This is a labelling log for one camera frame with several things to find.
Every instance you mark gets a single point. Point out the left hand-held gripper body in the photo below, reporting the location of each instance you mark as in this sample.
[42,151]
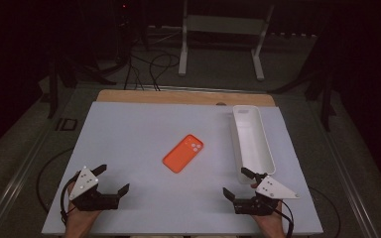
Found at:
[92,201]

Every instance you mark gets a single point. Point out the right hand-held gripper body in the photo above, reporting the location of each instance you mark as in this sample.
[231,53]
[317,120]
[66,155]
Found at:
[271,190]

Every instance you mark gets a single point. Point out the white oblong plastic tray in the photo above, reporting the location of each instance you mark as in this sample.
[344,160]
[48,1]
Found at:
[253,142]

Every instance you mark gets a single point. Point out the orange phone case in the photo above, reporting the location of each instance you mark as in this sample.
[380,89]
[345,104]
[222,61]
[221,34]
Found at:
[182,153]

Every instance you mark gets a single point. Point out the person's left hand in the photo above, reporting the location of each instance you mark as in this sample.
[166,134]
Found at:
[79,219]

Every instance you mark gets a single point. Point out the person's right hand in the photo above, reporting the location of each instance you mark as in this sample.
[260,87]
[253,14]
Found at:
[271,221]

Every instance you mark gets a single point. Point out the black tripod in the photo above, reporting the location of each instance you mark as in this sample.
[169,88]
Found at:
[53,92]
[325,102]

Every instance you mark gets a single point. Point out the dark equipment rack red light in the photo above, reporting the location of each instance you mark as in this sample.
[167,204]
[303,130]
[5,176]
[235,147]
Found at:
[124,29]

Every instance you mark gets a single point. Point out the white metal stand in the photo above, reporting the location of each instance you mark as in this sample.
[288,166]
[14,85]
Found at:
[223,24]

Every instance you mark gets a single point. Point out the black square floor frame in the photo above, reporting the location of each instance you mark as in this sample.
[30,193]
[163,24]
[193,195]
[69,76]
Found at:
[59,125]

